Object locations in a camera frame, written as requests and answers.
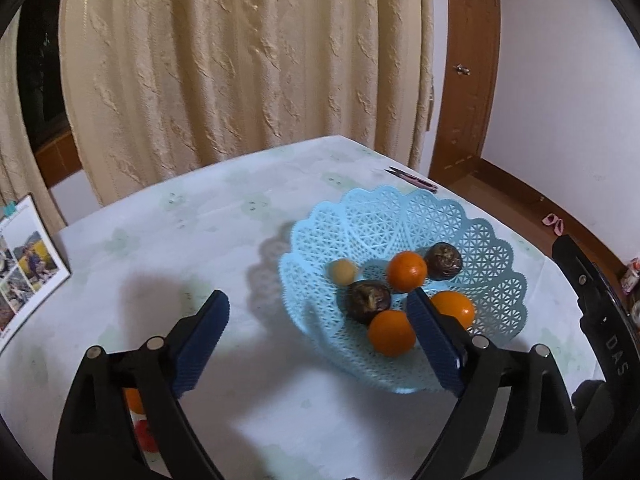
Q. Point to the dark window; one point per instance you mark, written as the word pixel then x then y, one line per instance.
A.
pixel 42 70

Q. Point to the wooden window sill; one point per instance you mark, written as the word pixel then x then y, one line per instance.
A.
pixel 57 155

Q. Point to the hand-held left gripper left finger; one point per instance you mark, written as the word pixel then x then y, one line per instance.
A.
pixel 200 345

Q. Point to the photo calendar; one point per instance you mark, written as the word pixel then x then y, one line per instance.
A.
pixel 30 260

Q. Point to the flat orange tangerine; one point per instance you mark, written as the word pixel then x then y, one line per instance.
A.
pixel 134 401

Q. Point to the red round fruit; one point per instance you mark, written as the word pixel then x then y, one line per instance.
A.
pixel 146 435

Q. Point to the metal door latch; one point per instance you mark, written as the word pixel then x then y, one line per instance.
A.
pixel 462 69

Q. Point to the round orange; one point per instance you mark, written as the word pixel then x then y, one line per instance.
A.
pixel 457 310
pixel 407 271
pixel 391 332

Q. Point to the beige textured curtain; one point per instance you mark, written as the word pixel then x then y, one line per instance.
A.
pixel 20 170
pixel 225 60

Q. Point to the wooden door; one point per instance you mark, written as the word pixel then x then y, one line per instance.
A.
pixel 470 20

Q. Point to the dark wrinkled passion fruit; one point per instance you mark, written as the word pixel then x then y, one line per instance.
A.
pixel 443 260

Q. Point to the dark passion fruit with stem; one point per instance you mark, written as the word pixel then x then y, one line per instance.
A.
pixel 369 302

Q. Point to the small pale yellow fruit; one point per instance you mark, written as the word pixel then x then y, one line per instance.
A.
pixel 342 271

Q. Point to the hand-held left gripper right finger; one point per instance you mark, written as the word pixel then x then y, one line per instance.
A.
pixel 435 345

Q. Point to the white snack packet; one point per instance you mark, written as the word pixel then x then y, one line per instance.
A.
pixel 631 277

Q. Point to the light blue plastic basket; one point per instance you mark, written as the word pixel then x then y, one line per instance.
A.
pixel 380 220

